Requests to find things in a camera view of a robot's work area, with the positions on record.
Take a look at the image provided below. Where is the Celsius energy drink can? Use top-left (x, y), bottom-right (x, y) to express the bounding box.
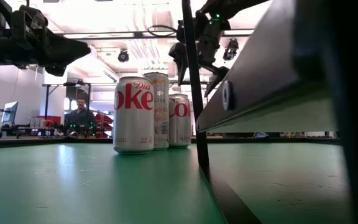
top-left (144, 72), bottom-right (170, 151)

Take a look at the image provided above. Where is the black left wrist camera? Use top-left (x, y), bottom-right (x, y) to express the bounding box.
top-left (19, 4), bottom-right (48, 31)

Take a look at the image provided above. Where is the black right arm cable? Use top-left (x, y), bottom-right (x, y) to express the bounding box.
top-left (147, 24), bottom-right (180, 38)

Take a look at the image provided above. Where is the silver Diet Coke can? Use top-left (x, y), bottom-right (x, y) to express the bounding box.
top-left (168, 93), bottom-right (192, 149)
top-left (112, 76), bottom-right (155, 156)

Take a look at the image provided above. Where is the person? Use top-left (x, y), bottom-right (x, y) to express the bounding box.
top-left (63, 98), bottom-right (98, 138)

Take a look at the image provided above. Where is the red storage bins rack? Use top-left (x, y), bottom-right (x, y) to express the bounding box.
top-left (94, 113), bottom-right (114, 139)

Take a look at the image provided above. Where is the silver shelf bolt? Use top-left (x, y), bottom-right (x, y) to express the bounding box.
top-left (221, 80), bottom-right (236, 112)

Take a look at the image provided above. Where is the black foreground frame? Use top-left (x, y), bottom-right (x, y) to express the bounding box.
top-left (180, 0), bottom-right (358, 224)

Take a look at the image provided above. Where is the black ceiling-mounted camera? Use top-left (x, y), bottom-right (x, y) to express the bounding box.
top-left (117, 49), bottom-right (130, 63)
top-left (224, 37), bottom-right (240, 62)

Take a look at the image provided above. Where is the black overhead crossbar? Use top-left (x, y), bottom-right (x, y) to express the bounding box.
top-left (54, 29), bottom-right (256, 40)

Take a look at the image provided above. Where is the computer monitor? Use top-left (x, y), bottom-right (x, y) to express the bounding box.
top-left (1, 101), bottom-right (19, 124)

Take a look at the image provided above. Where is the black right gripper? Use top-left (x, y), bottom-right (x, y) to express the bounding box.
top-left (168, 18), bottom-right (230, 98)

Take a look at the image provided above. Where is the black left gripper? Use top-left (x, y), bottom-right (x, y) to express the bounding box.
top-left (10, 9), bottom-right (91, 77)

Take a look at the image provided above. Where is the black workstation frame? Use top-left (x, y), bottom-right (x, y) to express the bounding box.
top-left (44, 81), bottom-right (91, 138)

